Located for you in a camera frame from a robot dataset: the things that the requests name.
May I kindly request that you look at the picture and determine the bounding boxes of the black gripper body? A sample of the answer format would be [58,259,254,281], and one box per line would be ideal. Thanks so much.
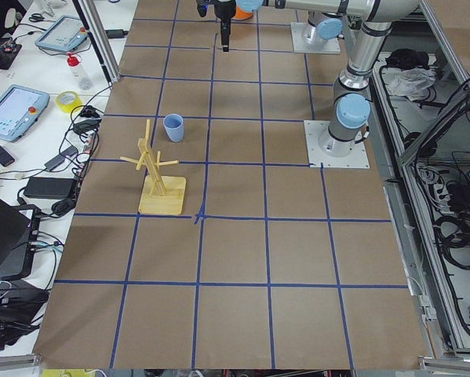
[213,0,235,22]

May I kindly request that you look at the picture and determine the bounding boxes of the teach pendant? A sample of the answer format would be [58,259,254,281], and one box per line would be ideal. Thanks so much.
[0,85,50,141]
[35,16,88,53]

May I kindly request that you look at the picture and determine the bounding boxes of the black laptop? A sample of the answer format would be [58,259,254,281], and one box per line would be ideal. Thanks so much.
[0,199,40,281]

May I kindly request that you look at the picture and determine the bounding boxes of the near teach pendant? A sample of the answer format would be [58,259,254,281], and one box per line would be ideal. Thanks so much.
[0,85,50,141]

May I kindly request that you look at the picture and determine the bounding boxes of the orange can with silver lid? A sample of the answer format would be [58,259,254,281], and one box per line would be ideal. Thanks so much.
[233,6,253,21]

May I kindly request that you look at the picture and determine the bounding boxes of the black smartphone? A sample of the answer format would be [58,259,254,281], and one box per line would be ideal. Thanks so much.
[0,145,15,167]

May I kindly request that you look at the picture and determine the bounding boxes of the yellow tape roll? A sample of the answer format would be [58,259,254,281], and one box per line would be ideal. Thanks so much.
[55,90,82,113]

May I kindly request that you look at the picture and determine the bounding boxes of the wooden cup rack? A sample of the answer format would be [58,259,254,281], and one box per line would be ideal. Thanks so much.
[120,119,187,215]

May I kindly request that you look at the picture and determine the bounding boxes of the grey small adapter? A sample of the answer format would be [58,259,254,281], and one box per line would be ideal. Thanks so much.
[45,155,65,172]

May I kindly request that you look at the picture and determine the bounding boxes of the white squeeze bottle red cap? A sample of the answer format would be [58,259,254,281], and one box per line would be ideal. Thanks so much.
[67,53,93,90]

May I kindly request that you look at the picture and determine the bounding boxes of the far teach pendant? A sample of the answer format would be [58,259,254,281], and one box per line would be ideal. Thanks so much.
[35,16,88,53]

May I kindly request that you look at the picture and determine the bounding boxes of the aluminium frame post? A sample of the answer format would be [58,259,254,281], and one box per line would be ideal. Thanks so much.
[72,0,120,85]

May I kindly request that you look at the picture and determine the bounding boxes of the light blue plastic cup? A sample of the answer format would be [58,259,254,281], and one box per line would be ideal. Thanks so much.
[163,114,184,142]

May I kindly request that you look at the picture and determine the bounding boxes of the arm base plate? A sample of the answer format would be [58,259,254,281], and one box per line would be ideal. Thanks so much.
[290,19,342,54]
[304,120,370,169]

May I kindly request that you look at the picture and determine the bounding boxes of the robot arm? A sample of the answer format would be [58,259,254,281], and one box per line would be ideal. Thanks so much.
[304,11,343,43]
[197,0,419,158]

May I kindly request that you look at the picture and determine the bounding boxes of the black power adapter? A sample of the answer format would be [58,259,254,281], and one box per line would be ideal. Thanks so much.
[24,177,75,199]

